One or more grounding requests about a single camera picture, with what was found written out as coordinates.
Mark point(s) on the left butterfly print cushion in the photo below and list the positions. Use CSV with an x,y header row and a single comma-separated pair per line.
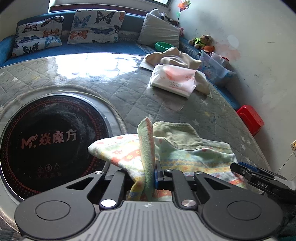
x,y
36,36

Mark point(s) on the orange plush toy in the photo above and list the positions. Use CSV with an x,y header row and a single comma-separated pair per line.
x,y
209,49

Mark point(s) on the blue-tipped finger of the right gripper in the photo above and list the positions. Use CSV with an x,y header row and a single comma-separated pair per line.
x,y
262,171

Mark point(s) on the window with green frame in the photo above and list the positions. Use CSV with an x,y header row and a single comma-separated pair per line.
x,y
132,3

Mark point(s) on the teddy bear plush toy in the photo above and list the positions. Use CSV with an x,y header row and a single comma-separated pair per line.
x,y
199,43

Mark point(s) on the right butterfly print cushion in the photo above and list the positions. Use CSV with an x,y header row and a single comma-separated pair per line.
x,y
96,26

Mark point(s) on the plain grey cushion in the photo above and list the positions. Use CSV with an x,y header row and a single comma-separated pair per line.
x,y
155,29

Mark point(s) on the black round induction cooktop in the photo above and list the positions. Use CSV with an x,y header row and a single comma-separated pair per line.
x,y
45,144

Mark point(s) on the green plastic bowl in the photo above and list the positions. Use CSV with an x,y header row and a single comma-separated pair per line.
x,y
162,46

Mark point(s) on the butterfly print cushion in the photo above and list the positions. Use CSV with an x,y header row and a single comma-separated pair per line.
x,y
36,36
96,26

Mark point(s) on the blue sofa bench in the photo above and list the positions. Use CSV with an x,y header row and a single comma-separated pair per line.
x,y
128,35

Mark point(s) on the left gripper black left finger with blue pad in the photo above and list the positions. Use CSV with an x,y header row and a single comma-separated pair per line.
x,y
103,192

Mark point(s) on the colourful pinwheel toy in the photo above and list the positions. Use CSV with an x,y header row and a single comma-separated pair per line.
x,y
183,5

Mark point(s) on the clear plastic storage box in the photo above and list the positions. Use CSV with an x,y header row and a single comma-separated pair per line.
x,y
214,71

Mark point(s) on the red plastic stool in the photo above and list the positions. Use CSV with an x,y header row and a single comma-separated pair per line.
x,y
251,119

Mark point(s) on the green patterned children's shirt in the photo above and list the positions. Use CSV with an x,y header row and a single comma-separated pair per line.
x,y
173,145

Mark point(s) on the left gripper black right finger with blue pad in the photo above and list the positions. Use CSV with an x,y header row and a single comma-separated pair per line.
x,y
188,192

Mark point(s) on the beige crumpled garment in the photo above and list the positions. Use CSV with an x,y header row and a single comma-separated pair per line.
x,y
177,58

